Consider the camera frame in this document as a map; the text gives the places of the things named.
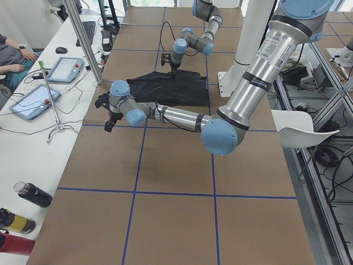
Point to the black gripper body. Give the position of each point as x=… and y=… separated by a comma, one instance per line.
x=174, y=66
x=113, y=116

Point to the black graphic t-shirt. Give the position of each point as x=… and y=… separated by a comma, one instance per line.
x=186, y=88

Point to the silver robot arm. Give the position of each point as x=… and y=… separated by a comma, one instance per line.
x=293, y=23
x=206, y=11

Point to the pile of clothes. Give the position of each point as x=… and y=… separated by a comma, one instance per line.
x=297, y=72

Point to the metal stand with green tip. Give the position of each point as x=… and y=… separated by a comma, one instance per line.
x=59, y=127

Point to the black power adapter box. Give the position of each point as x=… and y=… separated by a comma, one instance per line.
x=107, y=40

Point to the far blue teach pendant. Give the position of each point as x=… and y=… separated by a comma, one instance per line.
x=65, y=70

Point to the blue teach pendant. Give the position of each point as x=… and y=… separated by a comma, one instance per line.
x=33, y=104
x=65, y=70

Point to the near blue teach pendant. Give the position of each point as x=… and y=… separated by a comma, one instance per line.
x=33, y=104

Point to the black keyboard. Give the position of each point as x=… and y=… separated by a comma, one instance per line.
x=89, y=27

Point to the black computer mouse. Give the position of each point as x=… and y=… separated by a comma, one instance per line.
x=61, y=50

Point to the black water bottle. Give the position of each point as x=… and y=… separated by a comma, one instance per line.
x=32, y=193

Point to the seated person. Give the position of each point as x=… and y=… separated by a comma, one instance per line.
x=16, y=61

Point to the white curved plastic sheet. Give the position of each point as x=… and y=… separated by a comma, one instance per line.
x=295, y=129

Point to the yellow black bottle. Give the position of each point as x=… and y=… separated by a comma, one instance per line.
x=16, y=223

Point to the red bottle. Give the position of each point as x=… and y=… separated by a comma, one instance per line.
x=16, y=245

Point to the aluminium frame post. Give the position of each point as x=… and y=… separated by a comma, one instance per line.
x=83, y=39

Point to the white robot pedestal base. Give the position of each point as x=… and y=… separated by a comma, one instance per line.
x=254, y=30

